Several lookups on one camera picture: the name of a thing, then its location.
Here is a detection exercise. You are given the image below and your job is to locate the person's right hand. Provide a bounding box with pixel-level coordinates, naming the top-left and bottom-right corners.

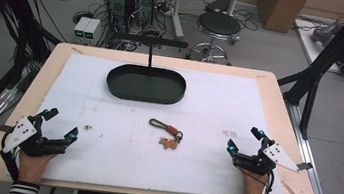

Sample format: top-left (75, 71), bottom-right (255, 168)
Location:
top-left (237, 167), bottom-right (272, 194)

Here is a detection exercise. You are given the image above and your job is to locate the white power supply box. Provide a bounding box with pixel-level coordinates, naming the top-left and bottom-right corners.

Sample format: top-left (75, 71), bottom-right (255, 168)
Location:
top-left (82, 17), bottom-right (102, 43)
top-left (72, 15), bottom-right (92, 42)

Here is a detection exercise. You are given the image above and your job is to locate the black tray with hanger stand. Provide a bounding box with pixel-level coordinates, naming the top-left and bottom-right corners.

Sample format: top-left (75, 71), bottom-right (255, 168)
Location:
top-left (103, 31), bottom-right (193, 109)

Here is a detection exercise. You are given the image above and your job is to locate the black floor pedal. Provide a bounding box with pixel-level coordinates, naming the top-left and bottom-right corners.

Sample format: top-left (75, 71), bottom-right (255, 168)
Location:
top-left (203, 0), bottom-right (232, 16)

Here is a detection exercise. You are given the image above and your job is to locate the black computer tower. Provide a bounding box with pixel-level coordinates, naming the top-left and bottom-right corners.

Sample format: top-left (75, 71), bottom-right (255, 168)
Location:
top-left (132, 0), bottom-right (157, 29)
top-left (101, 0), bottom-right (137, 36)

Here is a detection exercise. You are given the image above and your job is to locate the thin wooden stick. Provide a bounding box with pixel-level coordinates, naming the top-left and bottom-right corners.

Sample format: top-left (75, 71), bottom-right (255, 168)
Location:
top-left (278, 179), bottom-right (307, 194)

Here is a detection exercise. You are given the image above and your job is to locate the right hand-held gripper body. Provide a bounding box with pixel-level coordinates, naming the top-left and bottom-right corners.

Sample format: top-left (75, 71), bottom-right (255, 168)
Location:
top-left (230, 136), bottom-right (305, 181)

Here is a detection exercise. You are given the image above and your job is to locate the person's left hand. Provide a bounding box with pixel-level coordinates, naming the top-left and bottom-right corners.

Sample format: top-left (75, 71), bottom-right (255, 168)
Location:
top-left (16, 149), bottom-right (60, 187)

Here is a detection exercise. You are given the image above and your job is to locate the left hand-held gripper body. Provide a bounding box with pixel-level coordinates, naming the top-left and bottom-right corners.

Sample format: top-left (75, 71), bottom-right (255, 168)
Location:
top-left (1, 111), bottom-right (73, 163)

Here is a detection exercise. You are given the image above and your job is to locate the cardboard box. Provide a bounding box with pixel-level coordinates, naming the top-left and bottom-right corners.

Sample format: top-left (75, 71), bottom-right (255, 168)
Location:
top-left (253, 0), bottom-right (311, 37)

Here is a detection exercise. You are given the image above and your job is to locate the white foam mat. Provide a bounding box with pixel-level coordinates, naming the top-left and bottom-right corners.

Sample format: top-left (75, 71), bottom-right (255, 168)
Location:
top-left (27, 49), bottom-right (301, 194)

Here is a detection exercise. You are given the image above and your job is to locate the black round stool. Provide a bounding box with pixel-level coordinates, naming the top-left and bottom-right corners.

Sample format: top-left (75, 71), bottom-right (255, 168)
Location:
top-left (185, 8), bottom-right (244, 67)

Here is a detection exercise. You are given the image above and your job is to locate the white table leg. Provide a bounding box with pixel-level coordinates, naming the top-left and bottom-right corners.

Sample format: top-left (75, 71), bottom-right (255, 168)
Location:
top-left (167, 0), bottom-right (190, 41)

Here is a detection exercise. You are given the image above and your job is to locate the keychain with brown leather tag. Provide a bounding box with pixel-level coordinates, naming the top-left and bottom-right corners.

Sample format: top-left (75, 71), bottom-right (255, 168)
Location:
top-left (145, 117), bottom-right (187, 153)

